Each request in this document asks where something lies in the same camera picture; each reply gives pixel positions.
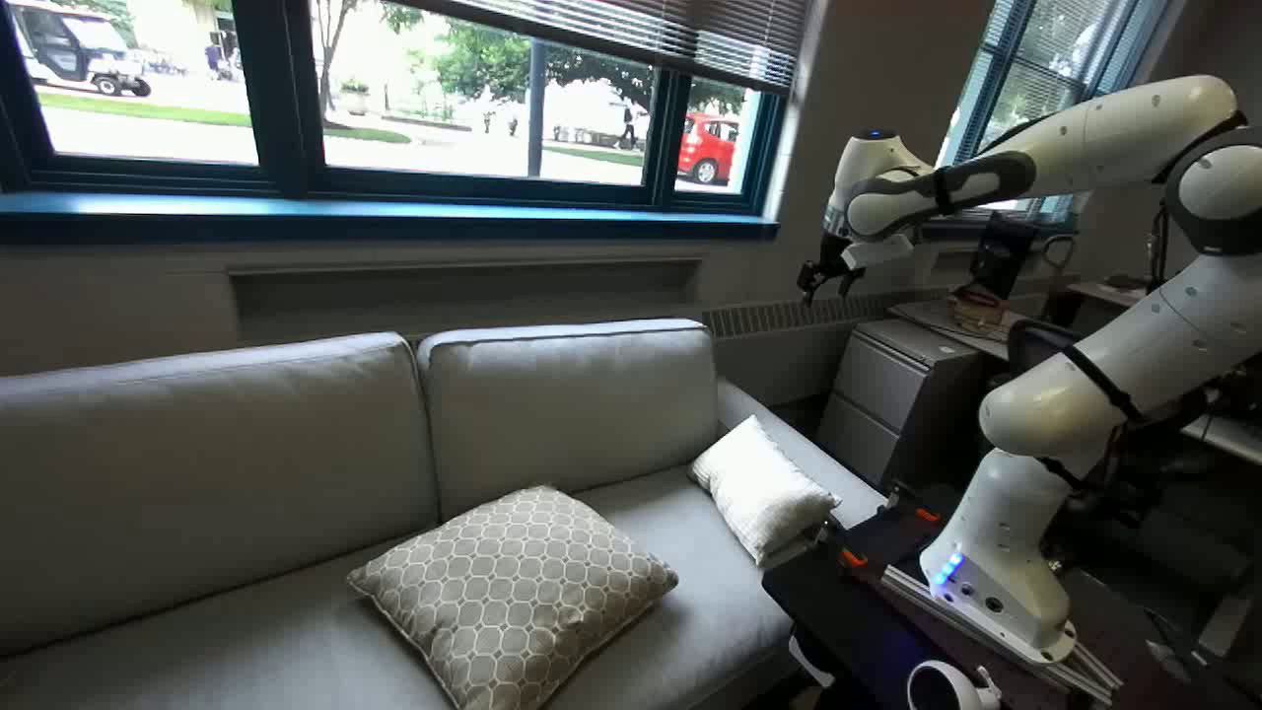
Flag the black robot table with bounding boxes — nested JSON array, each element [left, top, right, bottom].
[[761, 486, 1262, 710]]

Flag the big beige patterned pillow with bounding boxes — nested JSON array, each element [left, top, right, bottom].
[[342, 481, 681, 710]]

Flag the white vehicle outside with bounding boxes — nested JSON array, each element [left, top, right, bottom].
[[3, 0, 157, 103]]

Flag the small white pillow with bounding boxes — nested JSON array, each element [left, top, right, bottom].
[[690, 415, 841, 569]]

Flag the red car outside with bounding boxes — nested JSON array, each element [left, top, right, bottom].
[[676, 111, 743, 189]]

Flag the white VR controller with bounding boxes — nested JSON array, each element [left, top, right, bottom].
[[902, 657, 1004, 710]]

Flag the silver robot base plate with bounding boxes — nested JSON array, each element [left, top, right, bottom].
[[880, 565, 1119, 701]]

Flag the grey filing cabinet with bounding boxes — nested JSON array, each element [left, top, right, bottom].
[[815, 316, 1003, 495]]

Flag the grey window blinds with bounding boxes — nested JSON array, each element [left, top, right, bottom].
[[450, 0, 813, 97]]

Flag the small woven basket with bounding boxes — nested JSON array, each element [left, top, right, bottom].
[[948, 279, 1011, 335]]

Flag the cluttered white desk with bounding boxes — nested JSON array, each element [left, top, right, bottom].
[[882, 270, 1262, 471]]

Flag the narrow teal framed window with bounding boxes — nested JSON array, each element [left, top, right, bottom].
[[940, 0, 1189, 231]]

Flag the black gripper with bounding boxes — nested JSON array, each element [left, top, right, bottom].
[[795, 225, 880, 307]]

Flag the wall radiator vent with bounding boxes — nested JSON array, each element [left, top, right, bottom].
[[702, 294, 860, 344]]

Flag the wide teal window frame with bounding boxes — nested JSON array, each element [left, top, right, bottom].
[[0, 0, 809, 248]]

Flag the grey couch back cushion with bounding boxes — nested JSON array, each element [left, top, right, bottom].
[[0, 327, 442, 659], [416, 316, 722, 520]]

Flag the grey fabric couch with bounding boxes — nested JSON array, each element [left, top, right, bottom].
[[0, 316, 891, 710]]

